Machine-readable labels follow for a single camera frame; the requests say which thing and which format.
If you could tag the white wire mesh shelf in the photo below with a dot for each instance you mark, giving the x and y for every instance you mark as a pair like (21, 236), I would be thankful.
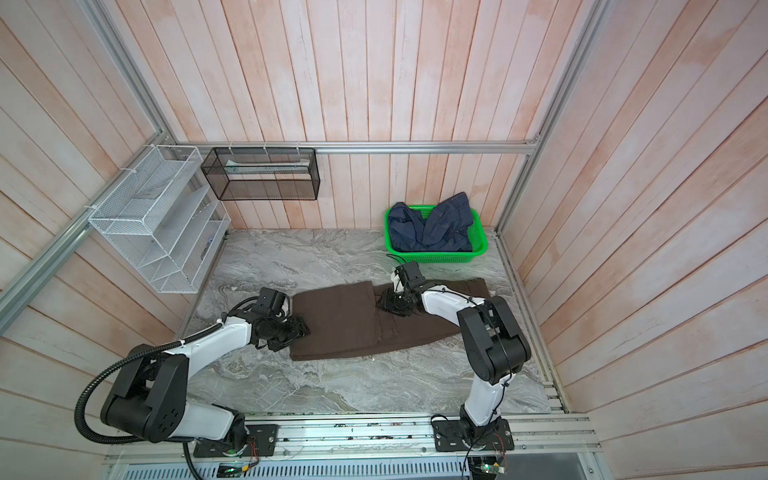
(163, 220)

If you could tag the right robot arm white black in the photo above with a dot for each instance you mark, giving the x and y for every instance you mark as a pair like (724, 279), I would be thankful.
(496, 349)

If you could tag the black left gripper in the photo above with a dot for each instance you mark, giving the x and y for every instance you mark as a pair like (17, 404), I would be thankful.
(298, 331)

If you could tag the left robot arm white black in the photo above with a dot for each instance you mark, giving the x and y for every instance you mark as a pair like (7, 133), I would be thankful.
(149, 397)

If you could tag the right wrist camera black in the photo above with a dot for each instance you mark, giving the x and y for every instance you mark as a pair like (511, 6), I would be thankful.
(409, 278)

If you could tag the green plastic basket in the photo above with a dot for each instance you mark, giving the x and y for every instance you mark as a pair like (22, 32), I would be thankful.
(475, 233)

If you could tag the aluminium mounting rail base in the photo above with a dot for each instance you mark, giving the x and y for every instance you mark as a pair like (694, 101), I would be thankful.
(380, 446)

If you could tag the black mesh wall basket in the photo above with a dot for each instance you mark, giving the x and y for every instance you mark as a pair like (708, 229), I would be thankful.
(262, 173)

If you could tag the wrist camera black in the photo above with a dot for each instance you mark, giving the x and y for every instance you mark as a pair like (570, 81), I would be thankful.
(409, 278)
(271, 303)

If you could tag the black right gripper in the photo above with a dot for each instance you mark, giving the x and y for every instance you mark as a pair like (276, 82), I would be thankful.
(387, 302)

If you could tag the brown trousers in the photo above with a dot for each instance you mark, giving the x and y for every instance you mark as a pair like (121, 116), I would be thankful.
(345, 322)

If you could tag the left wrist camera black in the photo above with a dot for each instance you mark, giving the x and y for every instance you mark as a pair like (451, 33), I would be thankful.
(271, 303)

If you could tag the navy blue trousers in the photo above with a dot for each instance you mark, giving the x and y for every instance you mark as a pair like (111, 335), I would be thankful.
(444, 229)

